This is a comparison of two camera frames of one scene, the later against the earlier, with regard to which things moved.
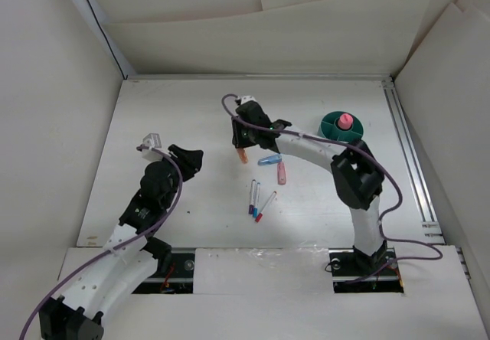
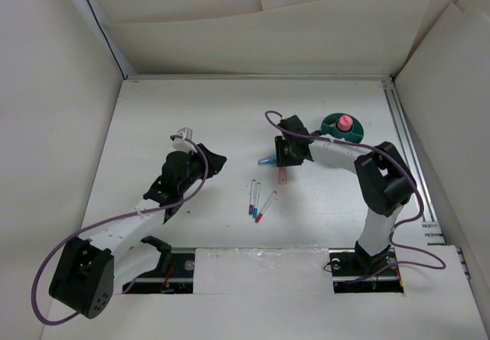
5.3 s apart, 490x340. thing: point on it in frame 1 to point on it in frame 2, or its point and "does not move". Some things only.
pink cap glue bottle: [345, 121] does not move
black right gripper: [240, 140] to [282, 159]
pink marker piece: [282, 175] does not move
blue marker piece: [269, 160] does not move
